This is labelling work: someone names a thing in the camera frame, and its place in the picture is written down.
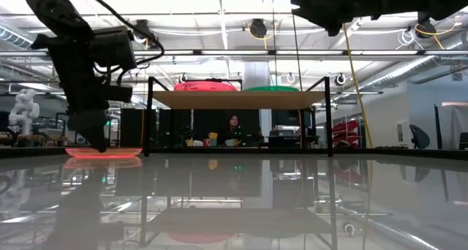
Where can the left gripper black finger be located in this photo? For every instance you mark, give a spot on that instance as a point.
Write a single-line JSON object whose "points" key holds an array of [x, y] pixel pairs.
{"points": [[103, 127], [84, 124]]}

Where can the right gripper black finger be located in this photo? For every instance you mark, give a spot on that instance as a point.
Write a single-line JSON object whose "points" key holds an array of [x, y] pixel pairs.
{"points": [[325, 7], [334, 29]]}

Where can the orange translucent plastic plate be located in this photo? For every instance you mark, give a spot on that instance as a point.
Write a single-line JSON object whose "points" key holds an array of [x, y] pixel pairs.
{"points": [[124, 152]]}

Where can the dark green plate with cross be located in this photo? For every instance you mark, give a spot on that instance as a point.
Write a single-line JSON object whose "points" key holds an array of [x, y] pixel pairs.
{"points": [[272, 88]]}

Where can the pink translucent plastic plate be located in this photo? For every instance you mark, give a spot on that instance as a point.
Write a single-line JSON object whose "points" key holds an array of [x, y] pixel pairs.
{"points": [[204, 86]]}

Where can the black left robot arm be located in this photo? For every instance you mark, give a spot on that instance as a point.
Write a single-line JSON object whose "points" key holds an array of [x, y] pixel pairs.
{"points": [[55, 12]]}

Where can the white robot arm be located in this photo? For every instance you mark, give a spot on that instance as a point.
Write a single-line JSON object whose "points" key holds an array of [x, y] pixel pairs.
{"points": [[23, 111]]}

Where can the black cabinet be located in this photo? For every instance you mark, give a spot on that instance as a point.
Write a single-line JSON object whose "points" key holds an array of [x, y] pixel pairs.
{"points": [[132, 127]]}

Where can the small white ceiling reel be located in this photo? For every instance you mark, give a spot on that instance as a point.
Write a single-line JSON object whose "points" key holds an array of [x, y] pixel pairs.
{"points": [[340, 79], [290, 78], [183, 79]]}

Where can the red folded object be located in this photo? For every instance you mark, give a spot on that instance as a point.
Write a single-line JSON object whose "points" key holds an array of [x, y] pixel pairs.
{"points": [[345, 131]]}

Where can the person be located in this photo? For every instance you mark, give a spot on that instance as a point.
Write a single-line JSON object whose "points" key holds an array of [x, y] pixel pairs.
{"points": [[233, 124]]}

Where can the dark office chair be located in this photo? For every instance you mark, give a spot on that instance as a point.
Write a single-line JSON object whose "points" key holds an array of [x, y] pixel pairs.
{"points": [[419, 137]]}

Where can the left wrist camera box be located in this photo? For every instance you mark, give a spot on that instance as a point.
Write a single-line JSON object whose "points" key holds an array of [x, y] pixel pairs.
{"points": [[113, 47]]}

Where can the wooden shelf with black frame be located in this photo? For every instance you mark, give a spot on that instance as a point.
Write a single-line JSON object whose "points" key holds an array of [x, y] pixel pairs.
{"points": [[237, 100]]}

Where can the black metal table frame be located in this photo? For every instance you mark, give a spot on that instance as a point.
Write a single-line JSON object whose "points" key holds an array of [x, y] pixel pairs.
{"points": [[402, 153]]}

